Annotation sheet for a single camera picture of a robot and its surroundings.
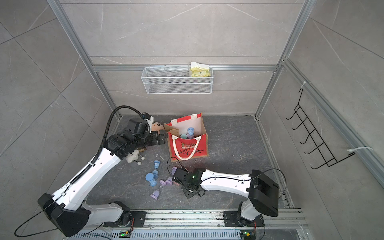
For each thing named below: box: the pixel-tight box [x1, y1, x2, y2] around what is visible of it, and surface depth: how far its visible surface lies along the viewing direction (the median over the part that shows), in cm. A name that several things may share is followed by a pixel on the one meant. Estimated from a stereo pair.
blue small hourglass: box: [187, 127, 195, 139], surface depth 97 cm
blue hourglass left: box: [152, 160, 161, 178], surface depth 92 cm
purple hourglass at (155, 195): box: [150, 190, 160, 200], surface depth 81 cm
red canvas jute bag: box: [163, 112, 209, 162], surface depth 88 cm
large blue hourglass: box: [145, 172, 158, 187], surface depth 81 cm
